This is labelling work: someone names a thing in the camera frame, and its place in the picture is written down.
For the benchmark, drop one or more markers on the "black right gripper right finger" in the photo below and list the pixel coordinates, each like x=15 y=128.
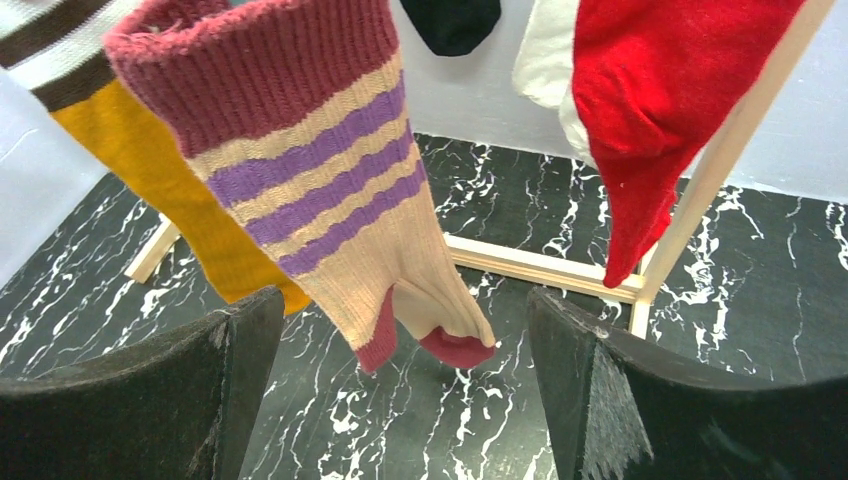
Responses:
x=620 y=407

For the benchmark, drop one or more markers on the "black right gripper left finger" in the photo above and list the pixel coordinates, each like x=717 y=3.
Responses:
x=178 y=405

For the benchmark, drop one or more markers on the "mustard yellow striped sock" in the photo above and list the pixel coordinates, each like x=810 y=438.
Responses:
x=54 y=49

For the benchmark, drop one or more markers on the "black sock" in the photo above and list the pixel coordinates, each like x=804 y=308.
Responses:
x=453 y=28

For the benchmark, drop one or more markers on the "wooden hanger stand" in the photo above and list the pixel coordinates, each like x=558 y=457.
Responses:
x=718 y=160

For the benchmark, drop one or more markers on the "maroon beige purple striped sock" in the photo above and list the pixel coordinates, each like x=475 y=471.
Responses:
x=293 y=114

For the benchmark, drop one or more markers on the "red sock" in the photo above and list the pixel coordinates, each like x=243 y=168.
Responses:
x=653 y=81

